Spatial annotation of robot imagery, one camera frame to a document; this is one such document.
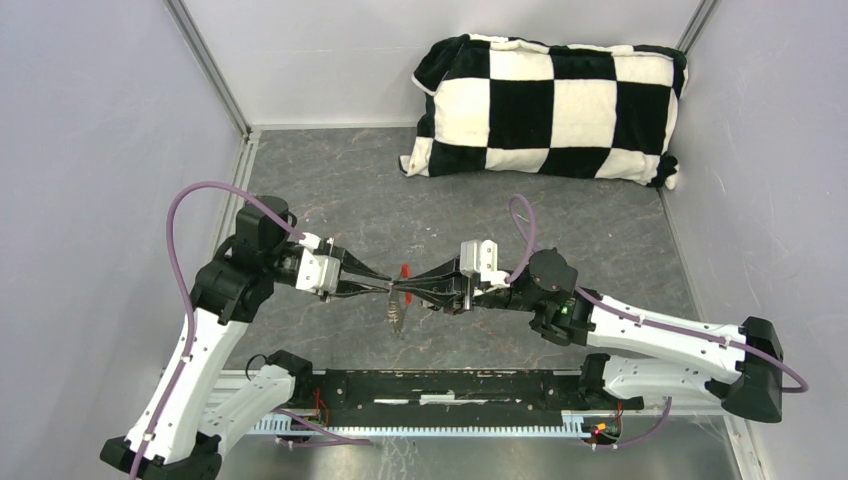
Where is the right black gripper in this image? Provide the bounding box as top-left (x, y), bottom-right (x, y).
top-left (393, 253), bottom-right (541, 316)

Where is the red grey keyring holder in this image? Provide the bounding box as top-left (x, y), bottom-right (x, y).
top-left (386, 264), bottom-right (413, 338)

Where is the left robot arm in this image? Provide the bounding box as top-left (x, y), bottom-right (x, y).
top-left (100, 196), bottom-right (390, 479)

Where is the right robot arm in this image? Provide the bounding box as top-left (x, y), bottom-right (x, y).
top-left (393, 244), bottom-right (787, 423)

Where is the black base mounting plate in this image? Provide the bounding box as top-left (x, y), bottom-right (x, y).
top-left (283, 369), bottom-right (645, 428)

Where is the black white checkered pillow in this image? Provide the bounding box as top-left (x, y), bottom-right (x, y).
top-left (399, 34), bottom-right (688, 189)

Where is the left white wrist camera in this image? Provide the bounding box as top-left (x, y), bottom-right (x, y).
top-left (295, 233), bottom-right (332, 296)

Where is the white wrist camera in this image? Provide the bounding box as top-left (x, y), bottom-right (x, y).
top-left (459, 240), bottom-right (509, 288)
top-left (295, 233), bottom-right (332, 296)

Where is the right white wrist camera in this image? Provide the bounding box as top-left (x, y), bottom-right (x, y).
top-left (459, 240), bottom-right (509, 288)

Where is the blue white cable duct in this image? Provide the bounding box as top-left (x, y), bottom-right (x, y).
top-left (247, 412), bottom-right (621, 440)

